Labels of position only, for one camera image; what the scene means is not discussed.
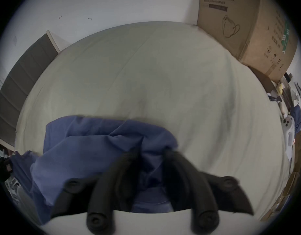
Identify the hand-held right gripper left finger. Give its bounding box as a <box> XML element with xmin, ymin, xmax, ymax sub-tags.
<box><xmin>51</xmin><ymin>153</ymin><xmax>139</xmax><ymax>234</ymax></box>

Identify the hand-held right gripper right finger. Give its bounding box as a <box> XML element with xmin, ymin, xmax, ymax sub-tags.
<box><xmin>164</xmin><ymin>150</ymin><xmax>255</xmax><ymax>235</ymax></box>

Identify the dark blue shirt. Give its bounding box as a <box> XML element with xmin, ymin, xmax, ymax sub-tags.
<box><xmin>10</xmin><ymin>116</ymin><xmax>179</xmax><ymax>225</ymax></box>

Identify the bed with beige sheet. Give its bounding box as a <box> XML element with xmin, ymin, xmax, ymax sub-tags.
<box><xmin>15</xmin><ymin>21</ymin><xmax>292</xmax><ymax>235</ymax></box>

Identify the grey padded headboard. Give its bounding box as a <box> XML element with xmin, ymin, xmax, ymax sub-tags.
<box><xmin>0</xmin><ymin>33</ymin><xmax>59</xmax><ymax>147</ymax></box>

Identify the large brown cardboard carton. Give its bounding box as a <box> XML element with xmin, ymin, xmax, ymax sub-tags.
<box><xmin>197</xmin><ymin>0</ymin><xmax>298</xmax><ymax>84</ymax></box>

